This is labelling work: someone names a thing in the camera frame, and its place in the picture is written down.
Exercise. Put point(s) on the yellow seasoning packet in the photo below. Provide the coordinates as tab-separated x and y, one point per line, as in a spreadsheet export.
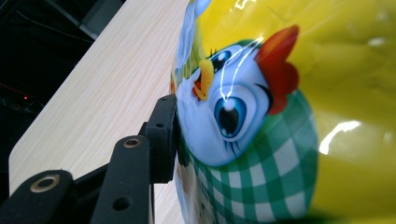
311	93

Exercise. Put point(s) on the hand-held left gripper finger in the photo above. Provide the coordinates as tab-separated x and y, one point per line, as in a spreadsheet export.
162	146

